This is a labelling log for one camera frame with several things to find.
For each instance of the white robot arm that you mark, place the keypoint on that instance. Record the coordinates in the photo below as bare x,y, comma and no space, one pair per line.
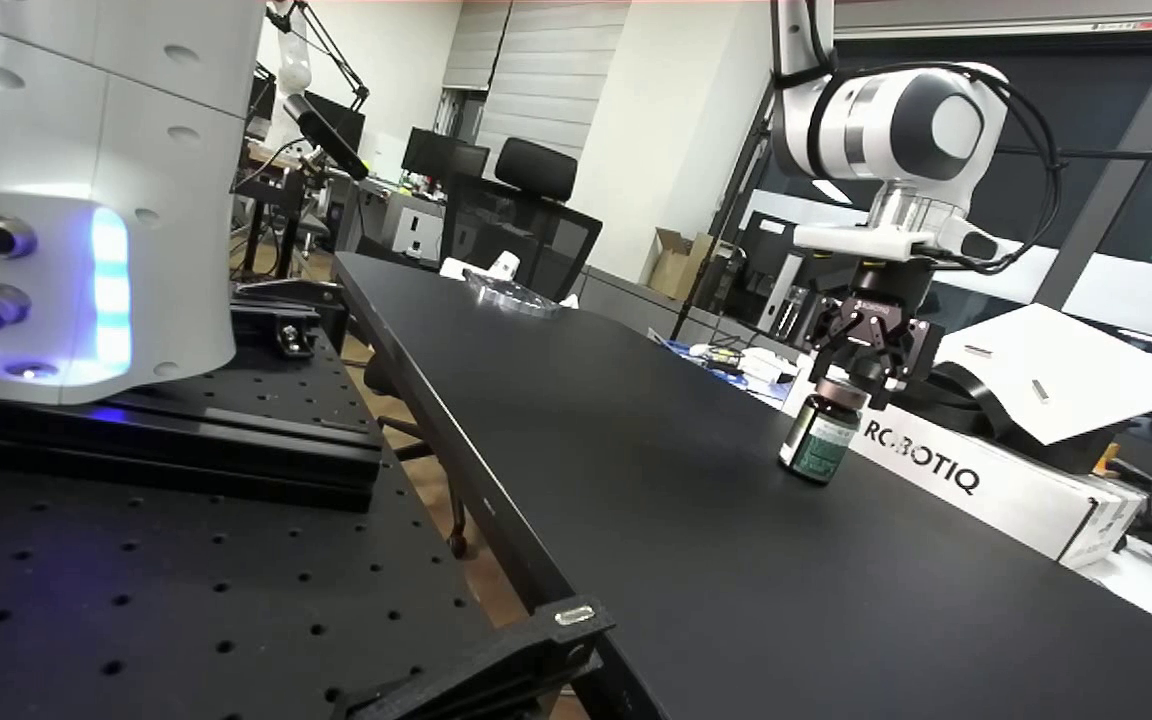
925,143

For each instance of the brown cardboard box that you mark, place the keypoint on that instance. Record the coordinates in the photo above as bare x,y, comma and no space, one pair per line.
672,260

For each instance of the dark green medicine bottle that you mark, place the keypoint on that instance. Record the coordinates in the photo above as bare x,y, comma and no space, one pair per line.
821,430

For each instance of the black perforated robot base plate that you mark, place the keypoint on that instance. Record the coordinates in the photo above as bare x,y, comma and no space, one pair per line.
246,551

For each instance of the white Robotiq cardboard box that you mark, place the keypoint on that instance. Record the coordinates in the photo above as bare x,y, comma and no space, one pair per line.
1009,430

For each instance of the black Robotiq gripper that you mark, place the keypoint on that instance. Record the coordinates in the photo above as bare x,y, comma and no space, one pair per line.
882,338

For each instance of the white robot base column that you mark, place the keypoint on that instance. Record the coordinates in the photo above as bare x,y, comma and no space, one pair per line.
122,124

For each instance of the clear plastic bag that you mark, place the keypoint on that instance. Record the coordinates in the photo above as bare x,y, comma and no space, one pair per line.
502,289

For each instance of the black office chair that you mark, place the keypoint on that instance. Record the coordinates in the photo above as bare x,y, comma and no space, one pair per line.
527,209

